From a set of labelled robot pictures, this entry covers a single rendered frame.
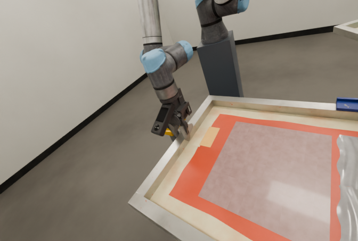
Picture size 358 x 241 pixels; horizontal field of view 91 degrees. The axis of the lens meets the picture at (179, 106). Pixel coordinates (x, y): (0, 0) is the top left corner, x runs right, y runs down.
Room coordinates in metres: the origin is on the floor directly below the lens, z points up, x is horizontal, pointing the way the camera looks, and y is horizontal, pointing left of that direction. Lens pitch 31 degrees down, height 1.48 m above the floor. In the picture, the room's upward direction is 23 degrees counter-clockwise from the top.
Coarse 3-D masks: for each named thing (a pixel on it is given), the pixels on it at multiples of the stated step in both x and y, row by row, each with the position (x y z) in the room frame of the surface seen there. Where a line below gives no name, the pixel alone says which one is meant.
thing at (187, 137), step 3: (189, 123) 0.55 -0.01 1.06; (180, 126) 0.52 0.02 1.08; (189, 126) 0.54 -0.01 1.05; (192, 126) 0.55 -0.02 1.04; (180, 129) 0.52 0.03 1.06; (183, 129) 0.51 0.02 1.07; (189, 129) 0.53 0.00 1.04; (183, 132) 0.52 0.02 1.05; (189, 132) 0.51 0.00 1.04; (183, 135) 0.52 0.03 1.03; (186, 135) 0.51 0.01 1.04; (189, 135) 0.51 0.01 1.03; (186, 138) 0.51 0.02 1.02; (189, 138) 0.52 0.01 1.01
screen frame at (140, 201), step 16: (208, 96) 0.74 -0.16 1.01; (224, 96) 0.69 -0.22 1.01; (208, 112) 0.66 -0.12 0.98; (288, 112) 0.48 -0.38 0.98; (304, 112) 0.44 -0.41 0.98; (320, 112) 0.41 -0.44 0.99; (336, 112) 0.38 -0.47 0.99; (352, 112) 0.35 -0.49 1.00; (192, 128) 0.57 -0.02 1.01; (176, 144) 0.51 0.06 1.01; (160, 160) 0.46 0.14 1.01; (160, 176) 0.41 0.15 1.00; (144, 192) 0.36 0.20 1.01; (144, 208) 0.31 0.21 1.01; (160, 208) 0.29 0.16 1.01; (160, 224) 0.25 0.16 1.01; (176, 224) 0.24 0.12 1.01; (192, 240) 0.19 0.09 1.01; (208, 240) 0.18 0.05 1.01
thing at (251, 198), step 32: (192, 160) 0.44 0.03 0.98; (224, 160) 0.39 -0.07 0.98; (192, 192) 0.33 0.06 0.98; (224, 192) 0.29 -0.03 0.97; (256, 192) 0.26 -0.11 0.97; (288, 192) 0.23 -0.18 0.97; (320, 192) 0.20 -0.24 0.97; (256, 224) 0.19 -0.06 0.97; (288, 224) 0.16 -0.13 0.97; (320, 224) 0.14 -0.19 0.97
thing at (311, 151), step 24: (216, 120) 0.59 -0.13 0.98; (240, 120) 0.54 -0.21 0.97; (264, 120) 0.49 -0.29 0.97; (216, 144) 0.47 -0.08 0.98; (240, 144) 0.43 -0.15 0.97; (264, 144) 0.39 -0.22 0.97; (288, 144) 0.35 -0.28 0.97; (312, 144) 0.32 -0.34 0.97; (336, 144) 0.30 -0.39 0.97; (288, 168) 0.28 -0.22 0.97; (312, 168) 0.26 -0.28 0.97; (336, 168) 0.24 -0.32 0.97
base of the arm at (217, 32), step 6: (204, 24) 0.96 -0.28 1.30; (210, 24) 0.93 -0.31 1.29; (216, 24) 0.93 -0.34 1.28; (222, 24) 0.94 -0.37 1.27; (204, 30) 0.96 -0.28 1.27; (210, 30) 0.93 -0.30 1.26; (216, 30) 0.92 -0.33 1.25; (222, 30) 0.93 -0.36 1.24; (204, 36) 0.98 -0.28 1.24; (210, 36) 0.93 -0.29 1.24; (216, 36) 0.91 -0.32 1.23; (222, 36) 0.91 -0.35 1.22; (204, 42) 0.96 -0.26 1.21; (210, 42) 0.93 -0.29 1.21
